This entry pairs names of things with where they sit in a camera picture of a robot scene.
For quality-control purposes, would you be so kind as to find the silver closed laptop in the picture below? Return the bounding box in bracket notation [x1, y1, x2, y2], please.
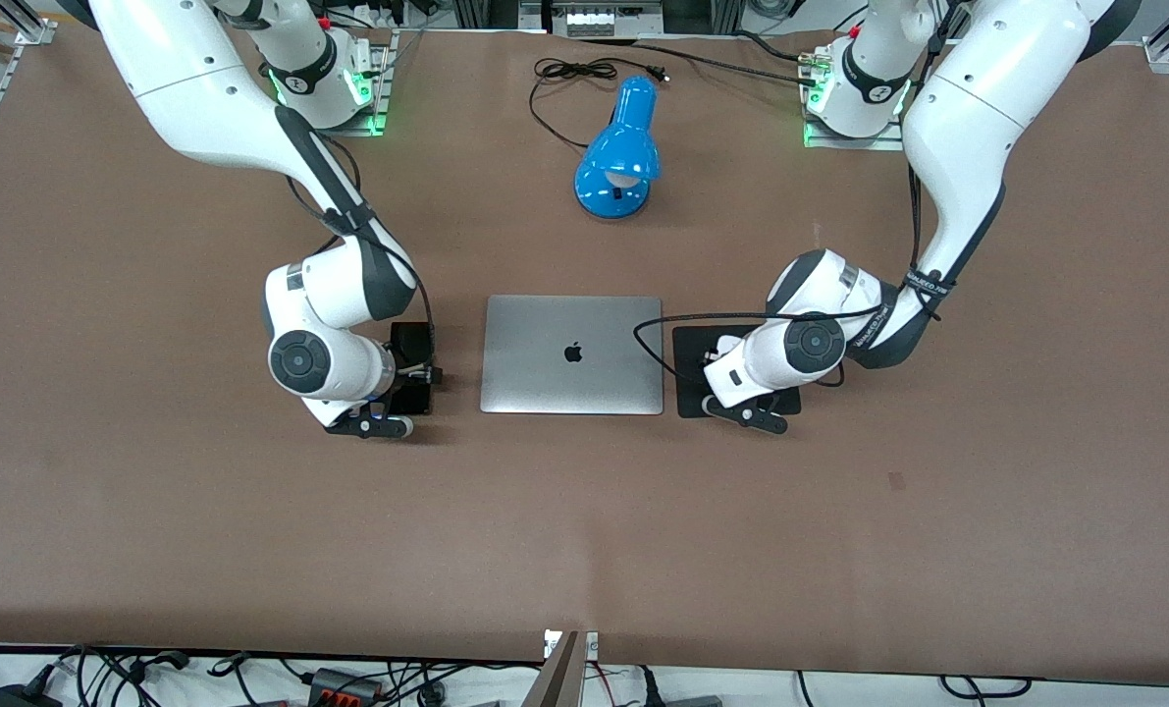
[479, 295, 664, 416]

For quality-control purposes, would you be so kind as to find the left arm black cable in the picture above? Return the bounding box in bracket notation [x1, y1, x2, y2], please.
[631, 0, 968, 394]

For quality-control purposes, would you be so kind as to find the black looped cable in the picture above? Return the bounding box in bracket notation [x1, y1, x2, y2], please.
[937, 673, 1033, 701]

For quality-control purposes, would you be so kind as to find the black smartphone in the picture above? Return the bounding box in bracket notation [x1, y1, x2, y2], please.
[388, 322, 438, 415]

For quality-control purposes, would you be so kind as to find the black cable to base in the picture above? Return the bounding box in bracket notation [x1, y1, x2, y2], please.
[584, 35, 823, 89]

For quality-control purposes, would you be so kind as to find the grey power strip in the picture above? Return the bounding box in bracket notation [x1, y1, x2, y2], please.
[564, 0, 665, 38]

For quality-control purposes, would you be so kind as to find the grey orange connector box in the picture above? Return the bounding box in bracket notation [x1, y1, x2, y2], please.
[307, 667, 387, 706]

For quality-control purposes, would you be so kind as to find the blue desk lamp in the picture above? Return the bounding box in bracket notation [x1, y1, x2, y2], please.
[573, 76, 662, 221]

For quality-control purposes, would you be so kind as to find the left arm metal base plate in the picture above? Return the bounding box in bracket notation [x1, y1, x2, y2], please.
[801, 47, 908, 152]

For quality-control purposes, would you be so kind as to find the black power adapter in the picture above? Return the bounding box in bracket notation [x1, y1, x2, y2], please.
[0, 678, 63, 707]

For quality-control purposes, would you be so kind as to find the black mouse pad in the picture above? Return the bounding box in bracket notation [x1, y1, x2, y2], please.
[671, 323, 803, 420]

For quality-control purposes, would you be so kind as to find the black velcro strap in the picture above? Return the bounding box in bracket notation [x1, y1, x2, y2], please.
[901, 268, 959, 322]

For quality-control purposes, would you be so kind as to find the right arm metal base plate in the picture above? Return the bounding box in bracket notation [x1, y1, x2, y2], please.
[283, 29, 396, 137]

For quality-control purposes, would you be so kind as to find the white metal bracket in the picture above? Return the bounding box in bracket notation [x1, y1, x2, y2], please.
[543, 629, 601, 661]

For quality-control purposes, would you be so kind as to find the black lamp power cord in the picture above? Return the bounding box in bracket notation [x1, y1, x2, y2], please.
[529, 57, 670, 150]

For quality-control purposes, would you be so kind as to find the black aluminium frame profile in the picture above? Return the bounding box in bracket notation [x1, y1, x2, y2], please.
[454, 0, 522, 30]

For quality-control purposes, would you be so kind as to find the black cable bundle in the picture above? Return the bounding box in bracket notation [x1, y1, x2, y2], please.
[54, 643, 194, 707]

